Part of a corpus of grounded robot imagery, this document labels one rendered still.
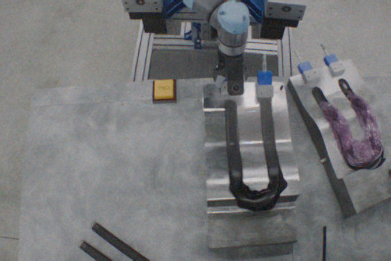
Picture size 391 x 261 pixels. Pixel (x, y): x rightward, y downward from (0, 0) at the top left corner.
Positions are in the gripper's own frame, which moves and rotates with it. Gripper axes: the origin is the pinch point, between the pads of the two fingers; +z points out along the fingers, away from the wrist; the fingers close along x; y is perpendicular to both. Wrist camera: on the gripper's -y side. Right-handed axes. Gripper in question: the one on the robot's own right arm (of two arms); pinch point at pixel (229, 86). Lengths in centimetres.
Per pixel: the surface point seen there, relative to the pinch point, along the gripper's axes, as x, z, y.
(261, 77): -9.6, -3.9, 1.0
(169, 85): 19.0, 6.8, 4.9
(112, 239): 36, 6, -45
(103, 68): 66, 90, 64
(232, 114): -0.5, 2.3, -8.4
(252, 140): -5.8, 2.2, -17.0
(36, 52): 115, 90, 81
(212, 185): 6.6, -3.0, -31.2
